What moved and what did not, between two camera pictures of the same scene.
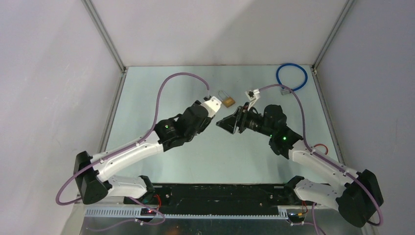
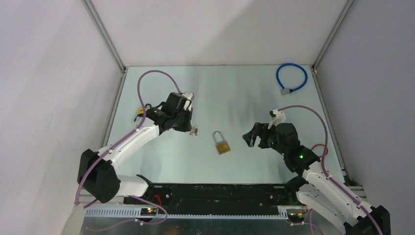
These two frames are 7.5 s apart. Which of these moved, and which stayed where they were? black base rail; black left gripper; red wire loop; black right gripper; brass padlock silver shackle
Moved: brass padlock silver shackle; black left gripper; black right gripper
Stayed: black base rail; red wire loop
